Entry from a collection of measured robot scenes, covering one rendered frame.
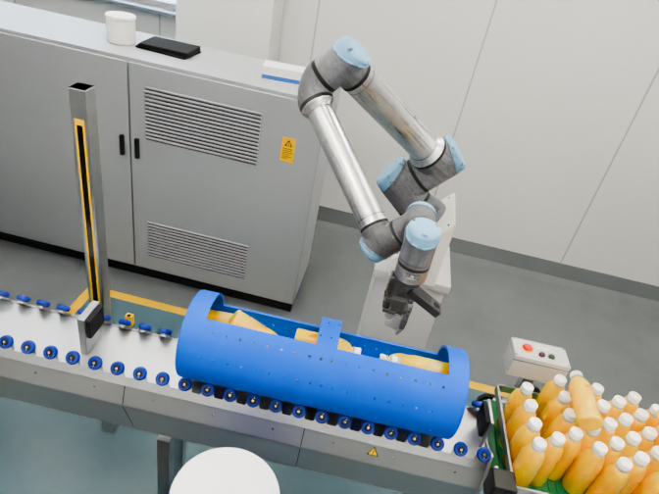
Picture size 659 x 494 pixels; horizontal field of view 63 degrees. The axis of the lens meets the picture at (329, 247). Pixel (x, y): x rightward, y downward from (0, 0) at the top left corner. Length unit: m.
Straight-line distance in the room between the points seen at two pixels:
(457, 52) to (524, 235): 1.57
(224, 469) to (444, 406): 0.65
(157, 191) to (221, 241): 0.48
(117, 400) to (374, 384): 0.85
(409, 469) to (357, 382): 0.39
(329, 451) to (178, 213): 1.96
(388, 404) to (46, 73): 2.59
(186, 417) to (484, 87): 3.06
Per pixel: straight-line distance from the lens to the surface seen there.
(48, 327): 2.11
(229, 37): 3.91
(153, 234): 3.53
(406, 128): 1.91
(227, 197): 3.19
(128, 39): 3.34
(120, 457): 2.85
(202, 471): 1.55
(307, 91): 1.73
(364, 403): 1.65
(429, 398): 1.65
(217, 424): 1.87
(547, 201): 4.47
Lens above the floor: 2.34
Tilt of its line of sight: 33 degrees down
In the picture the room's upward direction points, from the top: 12 degrees clockwise
